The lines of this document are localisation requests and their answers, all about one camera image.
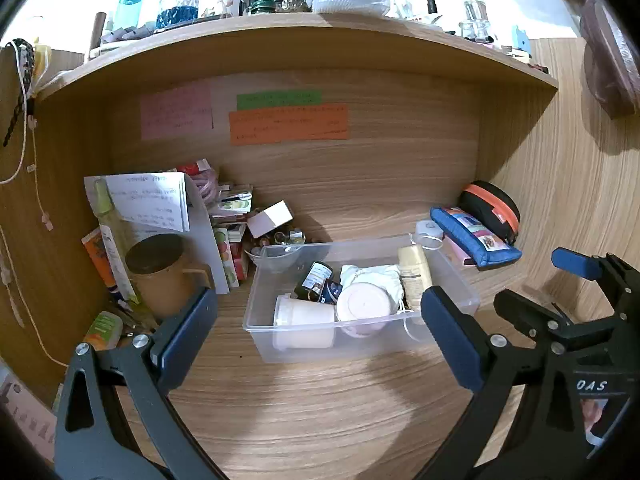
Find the brown wooden stick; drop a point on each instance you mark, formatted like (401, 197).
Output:
(97, 35)

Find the light blue figurine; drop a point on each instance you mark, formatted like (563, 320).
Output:
(521, 37)

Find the pink flat case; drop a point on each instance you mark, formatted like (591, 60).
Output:
(457, 252)

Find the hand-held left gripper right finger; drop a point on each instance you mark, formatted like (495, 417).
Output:
(450, 340)

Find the small dark blue tin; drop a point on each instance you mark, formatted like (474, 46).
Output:
(331, 291)

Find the blue patterned glass jar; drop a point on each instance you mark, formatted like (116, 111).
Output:
(177, 10)

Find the wooden desktop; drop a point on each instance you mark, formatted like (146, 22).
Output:
(325, 410)

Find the brown padded object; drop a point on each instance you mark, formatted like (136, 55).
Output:
(607, 60)

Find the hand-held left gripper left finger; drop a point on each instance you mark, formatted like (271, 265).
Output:
(182, 345)

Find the dark green glass bottle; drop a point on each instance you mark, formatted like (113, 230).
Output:
(315, 277)

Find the tall light green tube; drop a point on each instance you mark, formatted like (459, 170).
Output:
(107, 210)

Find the cream plastic bottle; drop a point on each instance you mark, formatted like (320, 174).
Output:
(414, 270)

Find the green sticky note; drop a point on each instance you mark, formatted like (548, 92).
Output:
(277, 100)

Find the white cylindrical jar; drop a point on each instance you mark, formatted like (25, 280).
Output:
(305, 322)

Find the orange sticky note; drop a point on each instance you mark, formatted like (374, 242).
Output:
(290, 127)

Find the black case with orange zipper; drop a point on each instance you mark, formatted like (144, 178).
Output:
(492, 200)

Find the pink sticky note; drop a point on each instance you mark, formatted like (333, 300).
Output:
(175, 112)

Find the clear plastic storage bin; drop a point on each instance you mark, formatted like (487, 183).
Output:
(360, 347)

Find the small white box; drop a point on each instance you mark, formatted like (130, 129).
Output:
(272, 215)

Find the blue pencil case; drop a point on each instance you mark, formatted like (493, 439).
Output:
(492, 257)

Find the dark green jar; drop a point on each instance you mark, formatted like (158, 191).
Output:
(261, 5)

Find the pile of small packets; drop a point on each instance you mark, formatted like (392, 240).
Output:
(232, 202)

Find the wooden desk shelf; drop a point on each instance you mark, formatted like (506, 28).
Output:
(300, 45)

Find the white printed paper sheets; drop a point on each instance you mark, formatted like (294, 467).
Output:
(150, 200)

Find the green and orange tube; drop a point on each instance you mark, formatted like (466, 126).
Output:
(102, 327)

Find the brown wooden mug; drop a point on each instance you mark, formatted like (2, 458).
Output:
(155, 285)

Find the white cup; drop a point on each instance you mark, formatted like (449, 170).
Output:
(231, 0)

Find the small metal trinkets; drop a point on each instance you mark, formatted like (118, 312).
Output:
(289, 237)

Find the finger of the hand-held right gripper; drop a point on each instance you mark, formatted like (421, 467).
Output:
(525, 312)
(575, 262)

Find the clear glass bottle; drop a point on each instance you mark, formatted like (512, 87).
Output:
(475, 22)

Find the pink round jar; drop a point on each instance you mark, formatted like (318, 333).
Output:
(362, 305)

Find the pink and red packet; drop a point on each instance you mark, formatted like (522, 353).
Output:
(202, 180)

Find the teal glass bottle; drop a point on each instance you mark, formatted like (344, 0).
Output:
(129, 10)

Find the fruit print box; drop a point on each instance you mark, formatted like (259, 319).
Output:
(227, 260)

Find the small black bottle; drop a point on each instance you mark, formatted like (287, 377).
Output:
(432, 5)

